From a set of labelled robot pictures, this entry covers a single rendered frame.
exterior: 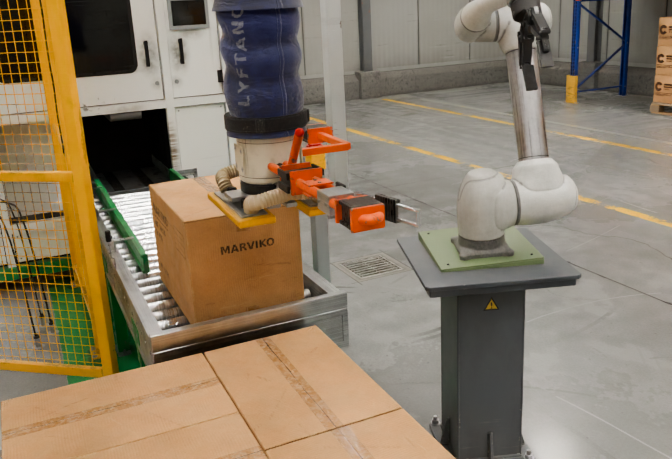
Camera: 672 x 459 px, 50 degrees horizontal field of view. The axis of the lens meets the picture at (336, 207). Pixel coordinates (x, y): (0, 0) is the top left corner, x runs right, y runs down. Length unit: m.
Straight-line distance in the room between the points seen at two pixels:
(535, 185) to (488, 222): 0.19
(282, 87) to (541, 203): 0.99
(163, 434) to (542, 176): 1.40
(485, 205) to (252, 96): 0.89
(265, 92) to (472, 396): 1.32
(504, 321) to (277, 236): 0.82
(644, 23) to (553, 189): 9.84
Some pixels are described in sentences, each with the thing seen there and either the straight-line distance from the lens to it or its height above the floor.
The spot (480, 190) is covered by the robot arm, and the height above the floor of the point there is 1.00.
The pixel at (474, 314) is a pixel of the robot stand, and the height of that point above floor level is 0.58.
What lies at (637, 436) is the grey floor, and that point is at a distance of 3.02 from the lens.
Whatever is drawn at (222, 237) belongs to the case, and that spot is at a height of 0.87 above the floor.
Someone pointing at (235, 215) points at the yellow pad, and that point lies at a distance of 1.89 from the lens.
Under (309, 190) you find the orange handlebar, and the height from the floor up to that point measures 1.20.
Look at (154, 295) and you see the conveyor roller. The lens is 2.89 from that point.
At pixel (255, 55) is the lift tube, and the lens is 1.86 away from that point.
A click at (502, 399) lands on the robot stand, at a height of 0.25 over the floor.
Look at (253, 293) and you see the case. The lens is 2.51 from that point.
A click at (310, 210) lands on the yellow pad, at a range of 1.89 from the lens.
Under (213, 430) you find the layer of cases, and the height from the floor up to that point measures 0.54.
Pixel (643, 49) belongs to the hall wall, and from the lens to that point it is 12.21.
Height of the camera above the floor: 1.61
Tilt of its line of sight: 16 degrees down
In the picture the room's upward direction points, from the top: 3 degrees counter-clockwise
